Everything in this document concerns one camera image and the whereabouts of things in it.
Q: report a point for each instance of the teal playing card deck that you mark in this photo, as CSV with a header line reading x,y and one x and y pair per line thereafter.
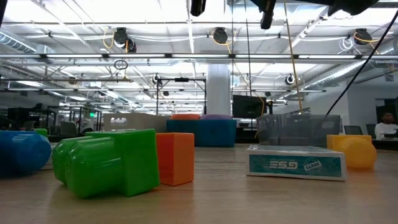
x,y
295,163

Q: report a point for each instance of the teal plastic bin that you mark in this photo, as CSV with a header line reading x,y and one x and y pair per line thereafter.
x,y
202,133

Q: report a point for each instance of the grey office chair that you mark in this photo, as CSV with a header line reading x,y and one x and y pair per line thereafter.
x,y
68,127

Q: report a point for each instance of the silver air duct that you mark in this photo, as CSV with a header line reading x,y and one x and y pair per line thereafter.
x,y
15,42
345,72

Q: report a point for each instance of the purple foam dice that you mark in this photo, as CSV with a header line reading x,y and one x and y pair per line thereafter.
x,y
216,117

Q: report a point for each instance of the small green toy block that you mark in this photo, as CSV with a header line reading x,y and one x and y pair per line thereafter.
x,y
41,132

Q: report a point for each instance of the yellow toy block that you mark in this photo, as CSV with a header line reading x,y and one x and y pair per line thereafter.
x,y
354,152

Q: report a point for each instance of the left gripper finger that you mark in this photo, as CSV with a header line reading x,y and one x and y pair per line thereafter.
x,y
198,7

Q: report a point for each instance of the blue toy block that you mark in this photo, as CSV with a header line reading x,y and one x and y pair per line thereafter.
x,y
23,154

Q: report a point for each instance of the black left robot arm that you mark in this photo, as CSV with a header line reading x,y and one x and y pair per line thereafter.
x,y
2,9

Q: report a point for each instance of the plain orange toy block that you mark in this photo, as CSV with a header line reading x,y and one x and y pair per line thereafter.
x,y
175,158

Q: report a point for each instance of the white building column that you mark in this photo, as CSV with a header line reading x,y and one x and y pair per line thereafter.
x,y
219,90

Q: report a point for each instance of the person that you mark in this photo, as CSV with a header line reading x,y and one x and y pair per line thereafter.
x,y
385,129

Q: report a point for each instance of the light grey plastic bin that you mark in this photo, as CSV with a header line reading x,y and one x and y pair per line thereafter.
x,y
146,123

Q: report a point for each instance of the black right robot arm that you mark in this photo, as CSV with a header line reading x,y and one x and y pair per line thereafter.
x,y
351,4

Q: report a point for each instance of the translucent brown plastic bin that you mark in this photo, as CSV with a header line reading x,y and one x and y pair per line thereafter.
x,y
298,127

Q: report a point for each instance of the black office desk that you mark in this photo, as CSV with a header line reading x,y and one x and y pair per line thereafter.
x,y
387,144

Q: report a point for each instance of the long silver ceiling rail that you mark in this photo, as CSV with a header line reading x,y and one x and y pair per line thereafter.
x,y
77,56

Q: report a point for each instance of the green exit sign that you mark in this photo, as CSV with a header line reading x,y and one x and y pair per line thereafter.
x,y
92,114

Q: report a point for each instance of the black monitor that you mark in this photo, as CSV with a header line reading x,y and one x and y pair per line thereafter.
x,y
242,107

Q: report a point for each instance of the black background rig frame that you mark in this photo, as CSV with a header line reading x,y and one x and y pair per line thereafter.
x,y
182,79

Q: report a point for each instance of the large green toy block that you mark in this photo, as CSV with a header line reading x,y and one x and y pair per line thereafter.
x,y
109,161

